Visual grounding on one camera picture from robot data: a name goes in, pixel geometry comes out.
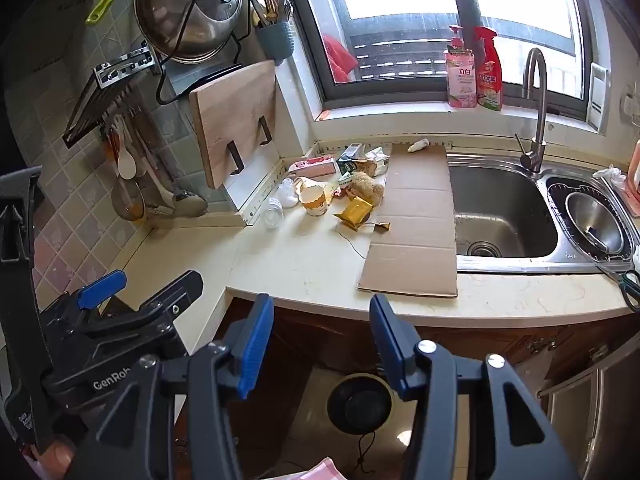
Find paper cup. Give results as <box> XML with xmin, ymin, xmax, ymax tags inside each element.
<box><xmin>298</xmin><ymin>180</ymin><xmax>332</xmax><ymax>217</ymax></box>

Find window frame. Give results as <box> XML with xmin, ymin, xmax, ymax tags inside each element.
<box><xmin>277</xmin><ymin>0</ymin><xmax>608</xmax><ymax>121</ymax></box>

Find small clear bottle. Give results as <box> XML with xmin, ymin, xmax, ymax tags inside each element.
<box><xmin>262</xmin><ymin>197</ymin><xmax>285</xmax><ymax>230</ymax></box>

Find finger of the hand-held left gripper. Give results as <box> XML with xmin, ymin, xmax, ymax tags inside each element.
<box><xmin>47</xmin><ymin>269</ymin><xmax>128</xmax><ymax>333</ymax></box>
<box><xmin>99</xmin><ymin>269</ymin><xmax>205</xmax><ymax>352</ymax></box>

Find wooden cutting board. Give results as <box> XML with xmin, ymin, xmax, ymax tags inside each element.
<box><xmin>188</xmin><ymin>59</ymin><xmax>277</xmax><ymax>190</ymax></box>

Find mesh skimmer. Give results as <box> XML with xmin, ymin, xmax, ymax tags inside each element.
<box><xmin>111</xmin><ymin>180</ymin><xmax>147</xmax><ymax>222</ymax></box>

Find white tissue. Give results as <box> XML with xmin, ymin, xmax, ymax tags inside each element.
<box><xmin>365</xmin><ymin>147</ymin><xmax>391</xmax><ymax>177</ymax></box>

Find red spray bottle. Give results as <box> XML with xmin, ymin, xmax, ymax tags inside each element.
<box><xmin>472</xmin><ymin>26</ymin><xmax>504</xmax><ymax>112</ymax></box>

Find yellow packet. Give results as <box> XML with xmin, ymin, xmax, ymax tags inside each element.
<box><xmin>333</xmin><ymin>195</ymin><xmax>375</xmax><ymax>232</ymax></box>

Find steel cabinet door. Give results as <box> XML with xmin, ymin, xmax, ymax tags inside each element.
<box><xmin>537</xmin><ymin>340</ymin><xmax>640</xmax><ymax>480</ymax></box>

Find pink detergent bottle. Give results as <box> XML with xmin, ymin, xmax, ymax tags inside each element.
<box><xmin>446</xmin><ymin>25</ymin><xmax>478</xmax><ymax>108</ymax></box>

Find clear plastic bag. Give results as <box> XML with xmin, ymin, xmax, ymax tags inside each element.
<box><xmin>592</xmin><ymin>164</ymin><xmax>628</xmax><ymax>191</ymax></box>

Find cardboard sheet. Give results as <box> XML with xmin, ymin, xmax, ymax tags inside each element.
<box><xmin>356</xmin><ymin>144</ymin><xmax>459</xmax><ymax>298</ymax></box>

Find black cord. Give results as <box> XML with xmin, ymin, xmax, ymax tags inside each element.
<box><xmin>352</xmin><ymin>430</ymin><xmax>376</xmax><ymax>477</ymax></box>

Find scissors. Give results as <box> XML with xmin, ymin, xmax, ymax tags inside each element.
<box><xmin>595</xmin><ymin>260</ymin><xmax>640</xmax><ymax>313</ymax></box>

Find wall switch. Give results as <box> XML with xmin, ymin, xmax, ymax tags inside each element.
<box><xmin>620</xmin><ymin>87</ymin><xmax>640</xmax><ymax>126</ymax></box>

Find bundle of cutlery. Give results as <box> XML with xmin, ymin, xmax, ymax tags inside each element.
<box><xmin>250</xmin><ymin>0</ymin><xmax>293</xmax><ymax>28</ymax></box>

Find black drain basket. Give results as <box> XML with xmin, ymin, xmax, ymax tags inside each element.
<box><xmin>545</xmin><ymin>180</ymin><xmax>636</xmax><ymax>263</ymax></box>

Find green drink carton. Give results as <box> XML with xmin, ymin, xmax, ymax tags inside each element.
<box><xmin>336</xmin><ymin>156</ymin><xmax>361</xmax><ymax>182</ymax></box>

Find black wire rack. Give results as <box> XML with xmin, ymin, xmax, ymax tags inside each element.
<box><xmin>155</xmin><ymin>0</ymin><xmax>273</xmax><ymax>177</ymax></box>

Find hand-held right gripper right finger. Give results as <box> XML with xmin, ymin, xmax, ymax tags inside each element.
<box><xmin>369</xmin><ymin>294</ymin><xmax>583</xmax><ymax>480</ymax></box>

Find white rice paddle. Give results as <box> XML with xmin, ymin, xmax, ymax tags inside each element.
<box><xmin>116</xmin><ymin>130</ymin><xmax>137</xmax><ymax>180</ymax></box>

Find pink checked cloth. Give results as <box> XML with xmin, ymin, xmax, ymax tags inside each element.
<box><xmin>290</xmin><ymin>456</ymin><xmax>346</xmax><ymax>480</ymax></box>

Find black wall hook rail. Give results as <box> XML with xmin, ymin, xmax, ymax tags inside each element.
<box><xmin>62</xmin><ymin>67</ymin><xmax>161</xmax><ymax>148</ymax></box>

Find steel ladle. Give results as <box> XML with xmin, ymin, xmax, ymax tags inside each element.
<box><xmin>170</xmin><ymin>187</ymin><xmax>209</xmax><ymax>217</ymax></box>

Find round black waste bin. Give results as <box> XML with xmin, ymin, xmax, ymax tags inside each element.
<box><xmin>327</xmin><ymin>374</ymin><xmax>393</xmax><ymax>435</ymax></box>

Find blue-grey utensil holder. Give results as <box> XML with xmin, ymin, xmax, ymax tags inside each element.
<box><xmin>256</xmin><ymin>20</ymin><xmax>293</xmax><ymax>66</ymax></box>

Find steel bowl on rack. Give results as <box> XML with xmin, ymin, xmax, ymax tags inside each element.
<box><xmin>134</xmin><ymin>0</ymin><xmax>251</xmax><ymax>65</ymax></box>

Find white plastic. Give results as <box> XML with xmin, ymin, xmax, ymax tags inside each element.
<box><xmin>276</xmin><ymin>178</ymin><xmax>300</xmax><ymax>208</ymax></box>

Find pink box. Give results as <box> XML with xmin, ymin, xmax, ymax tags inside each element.
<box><xmin>287</xmin><ymin>156</ymin><xmax>337</xmax><ymax>179</ymax></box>

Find red cloth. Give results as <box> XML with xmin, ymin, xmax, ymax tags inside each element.
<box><xmin>324</xmin><ymin>34</ymin><xmax>360</xmax><ymax>83</ymax></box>

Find steel faucet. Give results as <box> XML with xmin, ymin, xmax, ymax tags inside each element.
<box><xmin>515</xmin><ymin>47</ymin><xmax>550</xmax><ymax>175</ymax></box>

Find steel sink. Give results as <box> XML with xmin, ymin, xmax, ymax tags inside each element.
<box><xmin>445</xmin><ymin>152</ymin><xmax>638</xmax><ymax>276</ymax></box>

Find person's left hand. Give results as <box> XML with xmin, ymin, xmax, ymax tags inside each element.
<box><xmin>27</xmin><ymin>435</ymin><xmax>83</xmax><ymax>480</ymax></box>

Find white slotted wall panel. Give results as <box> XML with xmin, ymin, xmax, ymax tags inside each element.
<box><xmin>589</xmin><ymin>62</ymin><xmax>610</xmax><ymax>133</ymax></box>

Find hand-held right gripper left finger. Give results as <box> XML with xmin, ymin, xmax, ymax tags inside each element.
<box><xmin>85</xmin><ymin>292</ymin><xmax>275</xmax><ymax>480</ymax></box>

